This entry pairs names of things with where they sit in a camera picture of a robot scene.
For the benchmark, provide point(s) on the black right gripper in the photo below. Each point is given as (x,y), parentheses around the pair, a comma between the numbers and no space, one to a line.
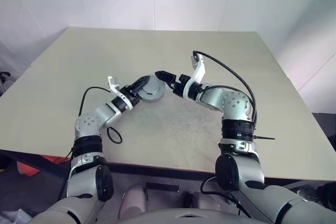
(179,85)

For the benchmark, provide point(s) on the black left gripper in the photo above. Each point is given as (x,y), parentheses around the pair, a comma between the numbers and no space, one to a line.
(129,94)

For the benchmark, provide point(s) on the grey motor housing lid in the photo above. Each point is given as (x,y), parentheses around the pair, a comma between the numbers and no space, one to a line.
(155,87)

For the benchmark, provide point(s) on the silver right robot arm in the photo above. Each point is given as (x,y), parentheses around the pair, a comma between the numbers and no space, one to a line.
(233,103)

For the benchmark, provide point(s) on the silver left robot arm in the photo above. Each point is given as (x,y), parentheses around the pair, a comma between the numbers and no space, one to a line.
(86,124)

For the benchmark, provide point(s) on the black zip tie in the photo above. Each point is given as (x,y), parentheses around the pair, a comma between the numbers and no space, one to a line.
(263,138)

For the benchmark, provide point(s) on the beige rounded robot leg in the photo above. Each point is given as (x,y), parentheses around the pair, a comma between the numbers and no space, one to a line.
(134,200)
(207,201)

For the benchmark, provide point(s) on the black metal stand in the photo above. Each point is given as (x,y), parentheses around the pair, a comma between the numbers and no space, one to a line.
(4,79)

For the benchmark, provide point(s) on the grey robot torso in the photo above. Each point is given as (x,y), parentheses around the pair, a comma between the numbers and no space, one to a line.
(183,216)

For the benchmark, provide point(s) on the orange cloth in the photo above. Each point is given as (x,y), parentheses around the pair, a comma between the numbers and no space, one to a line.
(29,169)

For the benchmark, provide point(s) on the dark sneaker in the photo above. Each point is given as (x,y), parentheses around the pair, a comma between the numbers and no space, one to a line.
(309,192)

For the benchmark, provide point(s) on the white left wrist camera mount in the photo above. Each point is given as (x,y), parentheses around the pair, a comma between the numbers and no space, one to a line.
(115,87)

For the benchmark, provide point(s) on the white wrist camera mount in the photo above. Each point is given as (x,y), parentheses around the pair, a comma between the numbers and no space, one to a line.
(198,72)
(115,87)

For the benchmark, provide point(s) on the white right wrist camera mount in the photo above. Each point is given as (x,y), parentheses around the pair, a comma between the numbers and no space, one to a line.
(198,72)

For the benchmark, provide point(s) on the black table frame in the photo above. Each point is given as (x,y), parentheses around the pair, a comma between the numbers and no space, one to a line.
(162,171)

